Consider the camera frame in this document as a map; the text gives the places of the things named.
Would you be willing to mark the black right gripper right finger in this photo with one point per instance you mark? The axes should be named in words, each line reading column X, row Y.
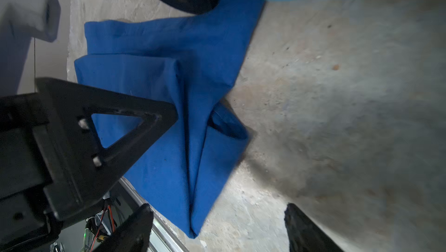
column 304, row 235

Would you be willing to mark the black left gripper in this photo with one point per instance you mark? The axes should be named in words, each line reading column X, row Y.
column 85, row 140

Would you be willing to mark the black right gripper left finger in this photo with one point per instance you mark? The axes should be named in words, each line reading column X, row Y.
column 133, row 235

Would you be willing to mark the blue shirt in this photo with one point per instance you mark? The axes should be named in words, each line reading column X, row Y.
column 191, row 62

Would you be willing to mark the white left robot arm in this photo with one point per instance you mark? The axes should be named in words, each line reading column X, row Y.
column 22, row 20

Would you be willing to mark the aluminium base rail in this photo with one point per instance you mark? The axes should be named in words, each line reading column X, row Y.
column 128, row 200

